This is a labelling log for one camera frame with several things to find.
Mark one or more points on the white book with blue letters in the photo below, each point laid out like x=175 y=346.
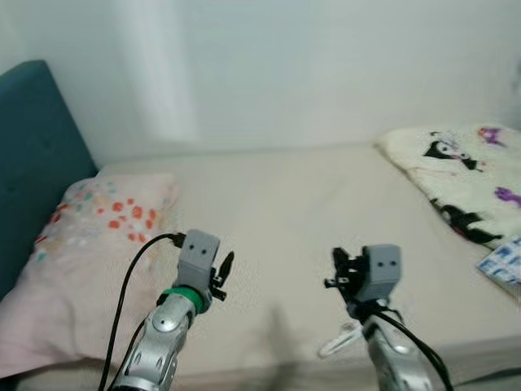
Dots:
x=503 y=262

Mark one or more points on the cream cartoon print blanket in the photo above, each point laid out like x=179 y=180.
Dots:
x=456 y=179

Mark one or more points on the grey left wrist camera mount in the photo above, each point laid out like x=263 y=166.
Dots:
x=198 y=257

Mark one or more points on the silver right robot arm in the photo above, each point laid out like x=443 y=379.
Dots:
x=399 y=358

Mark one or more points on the pink pillow with red spots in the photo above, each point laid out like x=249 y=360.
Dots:
x=89 y=269

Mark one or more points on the small white plastic item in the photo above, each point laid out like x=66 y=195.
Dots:
x=338 y=340

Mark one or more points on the white bed mattress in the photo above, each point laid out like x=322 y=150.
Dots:
x=309 y=220

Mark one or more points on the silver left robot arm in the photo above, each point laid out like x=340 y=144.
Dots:
x=159 y=342

